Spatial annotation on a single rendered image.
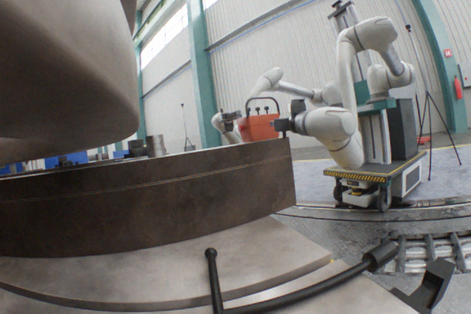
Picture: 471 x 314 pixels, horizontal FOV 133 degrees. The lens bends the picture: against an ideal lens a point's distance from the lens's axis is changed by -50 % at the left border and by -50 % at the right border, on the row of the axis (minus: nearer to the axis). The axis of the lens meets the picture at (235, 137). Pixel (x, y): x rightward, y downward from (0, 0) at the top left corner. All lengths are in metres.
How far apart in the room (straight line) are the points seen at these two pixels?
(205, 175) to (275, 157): 0.36
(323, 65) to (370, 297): 7.34
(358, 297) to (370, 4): 7.88
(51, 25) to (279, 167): 0.99
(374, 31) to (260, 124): 0.70
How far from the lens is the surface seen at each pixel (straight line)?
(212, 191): 0.88
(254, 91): 1.48
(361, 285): 0.58
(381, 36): 1.01
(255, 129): 0.96
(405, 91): 7.03
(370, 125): 1.89
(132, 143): 1.86
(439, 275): 0.62
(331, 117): 0.60
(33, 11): 0.27
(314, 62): 7.72
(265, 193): 1.00
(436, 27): 6.62
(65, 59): 0.31
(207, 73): 10.93
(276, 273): 0.64
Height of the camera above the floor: 0.72
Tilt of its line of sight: level
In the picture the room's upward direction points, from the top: 8 degrees counter-clockwise
